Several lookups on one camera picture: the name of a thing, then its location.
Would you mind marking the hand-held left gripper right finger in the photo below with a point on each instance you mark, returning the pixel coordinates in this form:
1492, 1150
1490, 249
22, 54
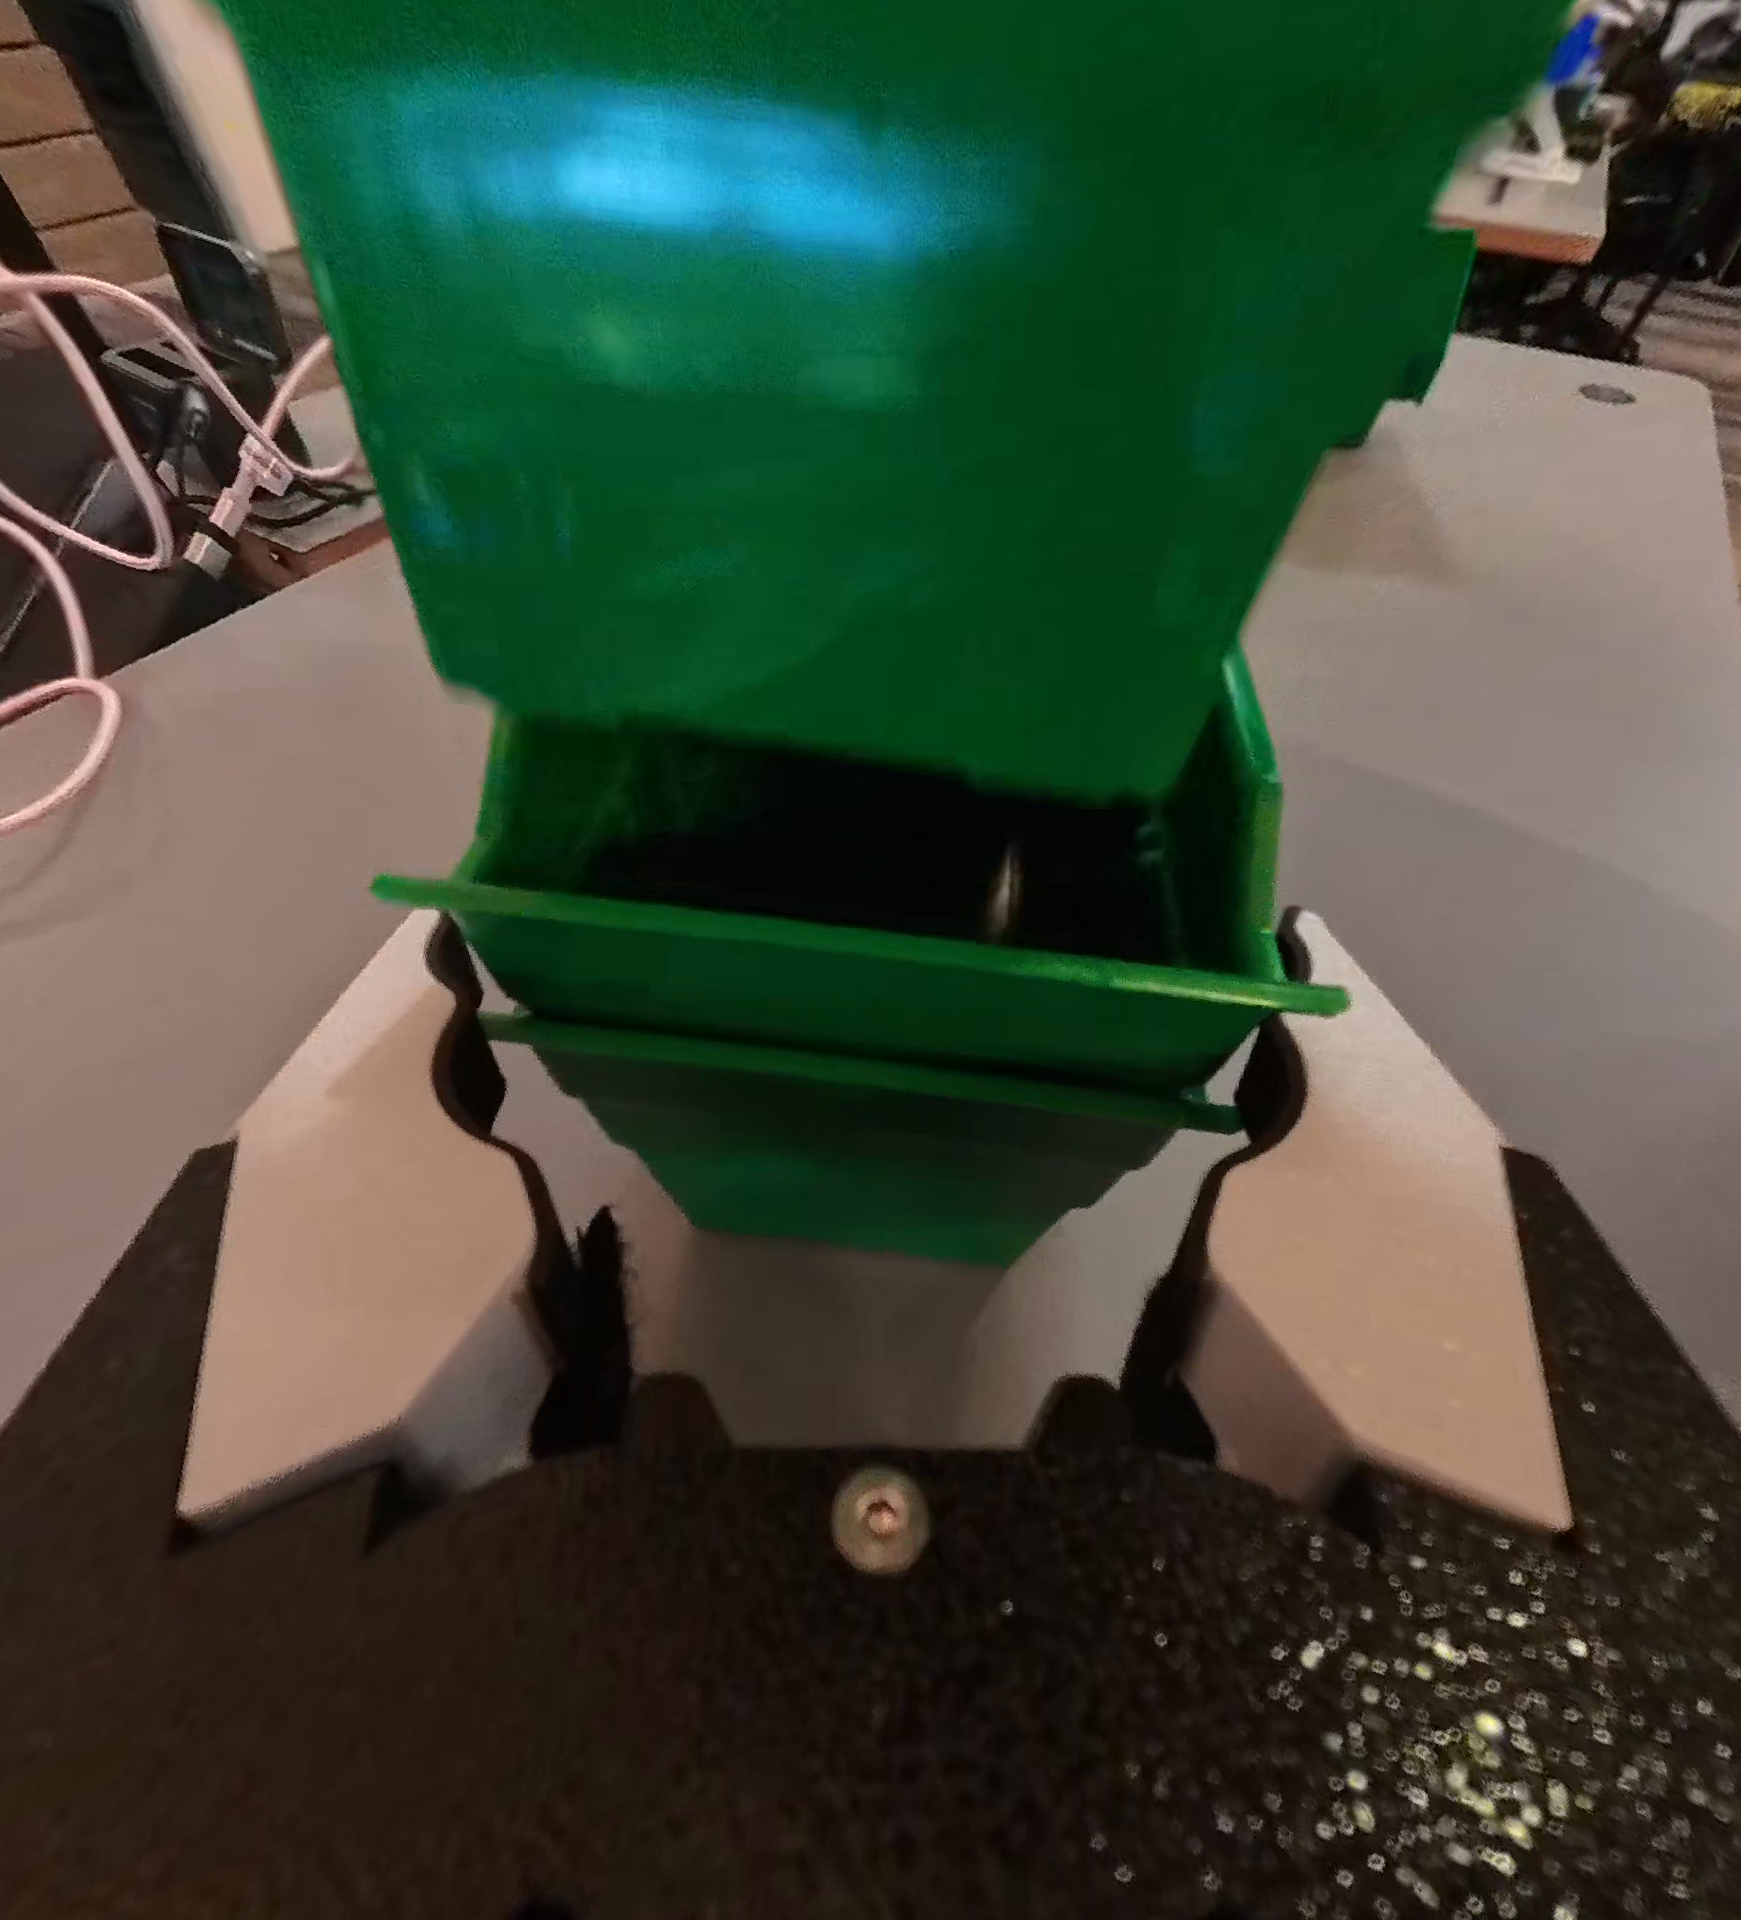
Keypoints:
1379, 1304

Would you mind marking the grey work table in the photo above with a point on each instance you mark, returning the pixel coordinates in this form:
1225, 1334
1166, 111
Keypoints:
1545, 211

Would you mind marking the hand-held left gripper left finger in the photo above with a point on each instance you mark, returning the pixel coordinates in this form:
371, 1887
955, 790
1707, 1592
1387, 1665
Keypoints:
347, 1304

